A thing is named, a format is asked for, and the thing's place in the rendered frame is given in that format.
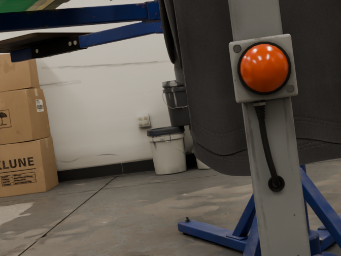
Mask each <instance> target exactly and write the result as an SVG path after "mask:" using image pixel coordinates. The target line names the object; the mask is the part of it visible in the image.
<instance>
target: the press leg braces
mask: <svg viewBox="0 0 341 256"><path fill-rule="evenodd" d="M300 174H301V183H302V190H303V197H304V199H305V200H306V201H307V203H308V204H309V205H310V207H311V208H312V210H313V211H314V212H315V214H316V215H317V216H318V218H319V219H320V221H321V222H322V224H323V225H322V226H320V227H319V228H318V230H328V232H329V233H330V234H331V236H332V237H333V239H334V240H335V241H336V243H337V244H338V246H339V247H340V248H341V219H340V217H339V216H338V215H337V213H336V212H335V211H334V209H333V208H332V207H331V206H330V204H329V203H328V202H327V200H326V199H325V198H324V196H323V195H322V194H321V192H320V191H319V190H318V189H317V187H316V186H315V185H314V183H313V182H312V181H311V180H310V178H309V177H308V175H307V174H306V173H305V171H304V170H303V169H302V168H300ZM249 232H250V233H249ZM248 233H249V234H248ZM226 237H229V238H232V239H236V240H239V241H242V240H245V239H247V243H246V246H245V250H244V253H243V256H261V248H260V240H259V233H258V225H257V217H256V209H255V202H254V194H252V196H251V198H250V200H249V202H248V204H247V206H246V208H245V210H244V212H243V214H242V216H241V217H240V219H239V221H238V223H237V225H236V227H235V229H234V231H233V233H232V234H229V235H226Z"/></svg>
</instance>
